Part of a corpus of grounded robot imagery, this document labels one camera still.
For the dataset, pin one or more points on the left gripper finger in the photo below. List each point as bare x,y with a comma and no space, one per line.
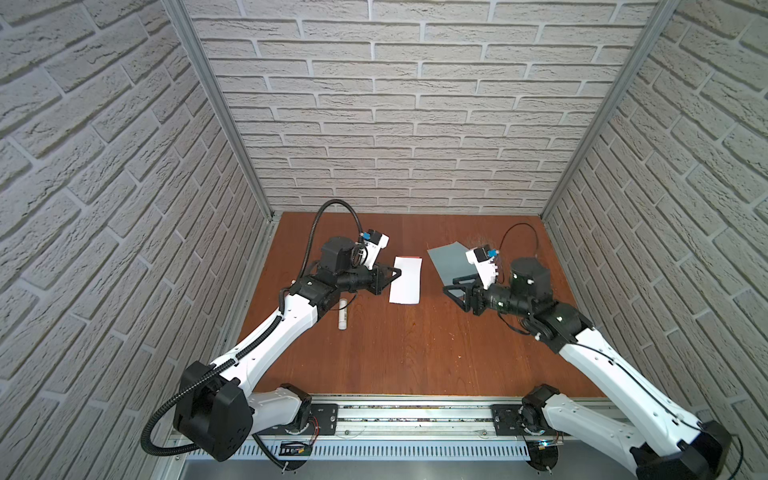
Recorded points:
389,284
389,273

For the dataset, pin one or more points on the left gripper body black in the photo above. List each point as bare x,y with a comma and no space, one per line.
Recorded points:
362,277

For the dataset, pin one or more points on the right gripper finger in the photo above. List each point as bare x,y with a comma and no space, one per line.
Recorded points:
465,282
465,299

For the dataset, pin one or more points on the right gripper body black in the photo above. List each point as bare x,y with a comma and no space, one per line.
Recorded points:
497,298

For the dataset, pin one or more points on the pink white letter card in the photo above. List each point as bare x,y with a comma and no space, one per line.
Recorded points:
405,290

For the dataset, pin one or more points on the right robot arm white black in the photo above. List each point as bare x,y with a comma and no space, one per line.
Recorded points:
659,439

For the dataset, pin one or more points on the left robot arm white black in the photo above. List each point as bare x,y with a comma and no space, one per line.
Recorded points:
218,409

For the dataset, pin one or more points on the white glue stick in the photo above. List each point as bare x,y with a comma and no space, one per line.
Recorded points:
343,314

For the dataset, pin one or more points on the small circuit board left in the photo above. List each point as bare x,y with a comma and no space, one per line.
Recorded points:
295,449

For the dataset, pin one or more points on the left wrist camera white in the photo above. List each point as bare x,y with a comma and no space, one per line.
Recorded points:
373,242

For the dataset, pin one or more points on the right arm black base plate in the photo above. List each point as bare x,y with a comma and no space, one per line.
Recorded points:
512,419

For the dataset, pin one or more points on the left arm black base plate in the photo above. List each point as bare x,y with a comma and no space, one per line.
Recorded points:
321,419

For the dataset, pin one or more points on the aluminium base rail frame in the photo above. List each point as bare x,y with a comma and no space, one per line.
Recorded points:
416,428

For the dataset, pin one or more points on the left aluminium corner post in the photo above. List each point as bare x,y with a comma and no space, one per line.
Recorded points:
191,42

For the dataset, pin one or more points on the aluminium corner post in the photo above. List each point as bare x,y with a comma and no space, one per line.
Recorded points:
660,16
191,42

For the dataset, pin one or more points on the right aluminium corner post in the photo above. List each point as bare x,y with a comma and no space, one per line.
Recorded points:
660,16

